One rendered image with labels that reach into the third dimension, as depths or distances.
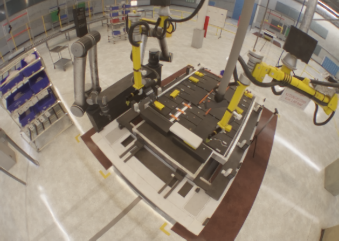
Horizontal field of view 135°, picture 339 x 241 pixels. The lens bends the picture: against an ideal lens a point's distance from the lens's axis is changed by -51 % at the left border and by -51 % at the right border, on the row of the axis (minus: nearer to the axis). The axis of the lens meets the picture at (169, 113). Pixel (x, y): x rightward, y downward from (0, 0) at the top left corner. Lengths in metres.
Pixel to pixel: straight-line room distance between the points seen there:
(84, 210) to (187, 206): 1.72
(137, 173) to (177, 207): 0.56
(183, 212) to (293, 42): 1.71
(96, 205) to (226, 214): 2.09
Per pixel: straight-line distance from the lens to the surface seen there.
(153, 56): 2.84
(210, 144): 1.67
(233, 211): 2.66
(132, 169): 1.64
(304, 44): 1.16
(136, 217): 2.38
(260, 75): 1.02
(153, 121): 1.62
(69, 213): 2.79
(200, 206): 1.59
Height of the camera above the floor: 2.36
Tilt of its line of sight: 48 degrees down
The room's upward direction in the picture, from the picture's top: 6 degrees clockwise
